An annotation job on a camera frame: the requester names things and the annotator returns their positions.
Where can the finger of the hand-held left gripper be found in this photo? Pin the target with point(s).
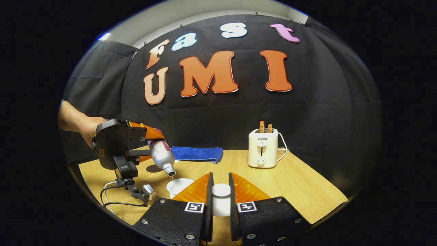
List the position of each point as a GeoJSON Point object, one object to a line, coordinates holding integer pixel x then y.
{"type": "Point", "coordinates": [150, 133]}
{"type": "Point", "coordinates": [140, 154]}

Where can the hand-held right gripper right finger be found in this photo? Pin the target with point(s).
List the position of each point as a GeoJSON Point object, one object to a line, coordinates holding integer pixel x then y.
{"type": "Point", "coordinates": [233, 205]}

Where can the ceiling light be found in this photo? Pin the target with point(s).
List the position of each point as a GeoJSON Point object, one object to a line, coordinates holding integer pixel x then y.
{"type": "Point", "coordinates": [104, 36]}

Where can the blue towel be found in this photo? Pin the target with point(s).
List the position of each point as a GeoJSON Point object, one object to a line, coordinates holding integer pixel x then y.
{"type": "Point", "coordinates": [198, 153]}

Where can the silver water bottle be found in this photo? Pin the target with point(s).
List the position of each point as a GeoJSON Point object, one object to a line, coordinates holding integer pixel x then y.
{"type": "Point", "coordinates": [160, 153]}

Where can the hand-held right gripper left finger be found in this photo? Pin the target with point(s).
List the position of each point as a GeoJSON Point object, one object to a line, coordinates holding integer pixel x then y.
{"type": "Point", "coordinates": [209, 205]}

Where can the white teacup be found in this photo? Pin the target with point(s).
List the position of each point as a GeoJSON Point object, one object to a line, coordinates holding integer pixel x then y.
{"type": "Point", "coordinates": [178, 186]}

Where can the white toaster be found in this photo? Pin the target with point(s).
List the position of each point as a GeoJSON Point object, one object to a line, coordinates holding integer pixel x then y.
{"type": "Point", "coordinates": [262, 152]}

